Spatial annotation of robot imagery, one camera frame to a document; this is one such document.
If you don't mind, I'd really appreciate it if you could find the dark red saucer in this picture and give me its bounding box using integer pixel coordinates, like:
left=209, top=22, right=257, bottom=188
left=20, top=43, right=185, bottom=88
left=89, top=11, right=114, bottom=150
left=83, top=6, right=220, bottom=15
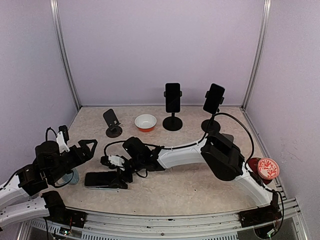
left=248, top=157, right=272, bottom=185

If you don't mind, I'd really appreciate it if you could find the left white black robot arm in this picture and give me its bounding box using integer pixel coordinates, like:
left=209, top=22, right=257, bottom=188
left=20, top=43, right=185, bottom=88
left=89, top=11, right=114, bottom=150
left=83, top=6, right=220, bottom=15
left=0, top=139, right=98, bottom=228

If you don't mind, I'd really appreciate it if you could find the red patterned bowl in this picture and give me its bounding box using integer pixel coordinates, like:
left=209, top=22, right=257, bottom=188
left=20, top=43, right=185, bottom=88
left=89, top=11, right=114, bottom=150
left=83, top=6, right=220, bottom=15
left=257, top=158, right=280, bottom=180

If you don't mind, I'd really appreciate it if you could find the orange white bowl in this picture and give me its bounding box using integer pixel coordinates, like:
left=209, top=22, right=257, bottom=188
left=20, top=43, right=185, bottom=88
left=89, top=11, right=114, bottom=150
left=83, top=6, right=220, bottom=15
left=134, top=114, right=157, bottom=133

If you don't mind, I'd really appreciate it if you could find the left aluminium frame post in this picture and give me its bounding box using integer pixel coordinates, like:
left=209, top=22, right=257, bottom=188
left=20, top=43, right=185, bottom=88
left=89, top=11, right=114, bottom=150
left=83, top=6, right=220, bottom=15
left=50, top=0, right=82, bottom=112

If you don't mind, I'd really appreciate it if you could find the black pole phone stand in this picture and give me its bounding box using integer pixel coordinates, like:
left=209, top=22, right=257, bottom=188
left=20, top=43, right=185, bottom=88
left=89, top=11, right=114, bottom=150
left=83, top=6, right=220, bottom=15
left=162, top=112, right=183, bottom=132
left=201, top=91, right=225, bottom=133

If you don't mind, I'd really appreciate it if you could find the aluminium frame post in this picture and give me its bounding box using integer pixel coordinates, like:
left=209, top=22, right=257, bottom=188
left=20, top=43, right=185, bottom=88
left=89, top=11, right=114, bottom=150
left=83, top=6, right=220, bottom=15
left=241, top=0, right=272, bottom=112
left=50, top=0, right=82, bottom=112

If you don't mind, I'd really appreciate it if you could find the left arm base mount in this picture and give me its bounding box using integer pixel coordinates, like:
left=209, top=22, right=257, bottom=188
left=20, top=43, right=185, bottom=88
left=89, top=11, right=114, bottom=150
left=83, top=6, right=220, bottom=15
left=41, top=190, right=88, bottom=229

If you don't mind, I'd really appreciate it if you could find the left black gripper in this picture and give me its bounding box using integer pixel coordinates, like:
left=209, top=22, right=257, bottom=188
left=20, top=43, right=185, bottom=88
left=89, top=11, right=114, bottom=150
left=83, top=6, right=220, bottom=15
left=49, top=139, right=98, bottom=183

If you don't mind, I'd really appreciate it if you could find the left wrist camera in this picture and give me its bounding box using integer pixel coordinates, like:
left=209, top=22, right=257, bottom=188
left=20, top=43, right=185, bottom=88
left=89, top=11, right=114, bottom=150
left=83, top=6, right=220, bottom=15
left=56, top=125, right=70, bottom=153

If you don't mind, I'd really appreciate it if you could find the right aluminium frame post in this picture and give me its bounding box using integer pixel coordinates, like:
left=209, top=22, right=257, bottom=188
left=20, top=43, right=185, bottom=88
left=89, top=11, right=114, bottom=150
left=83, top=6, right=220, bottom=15
left=241, top=0, right=272, bottom=112

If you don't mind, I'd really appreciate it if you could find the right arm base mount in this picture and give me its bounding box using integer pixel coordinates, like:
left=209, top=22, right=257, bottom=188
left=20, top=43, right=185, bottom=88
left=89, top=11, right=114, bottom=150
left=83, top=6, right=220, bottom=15
left=238, top=190, right=284, bottom=228

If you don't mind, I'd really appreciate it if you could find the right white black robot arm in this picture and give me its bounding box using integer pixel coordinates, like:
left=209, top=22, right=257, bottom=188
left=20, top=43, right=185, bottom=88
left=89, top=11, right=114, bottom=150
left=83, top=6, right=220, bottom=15
left=100, top=132, right=279, bottom=222

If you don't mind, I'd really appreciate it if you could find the light blue mug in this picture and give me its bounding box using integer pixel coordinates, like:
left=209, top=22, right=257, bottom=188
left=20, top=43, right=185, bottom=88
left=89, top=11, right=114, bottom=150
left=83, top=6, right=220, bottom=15
left=62, top=168, right=80, bottom=185

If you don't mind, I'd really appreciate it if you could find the black teal phone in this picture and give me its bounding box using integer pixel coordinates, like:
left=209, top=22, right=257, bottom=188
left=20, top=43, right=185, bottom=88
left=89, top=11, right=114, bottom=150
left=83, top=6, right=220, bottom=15
left=164, top=83, right=182, bottom=113

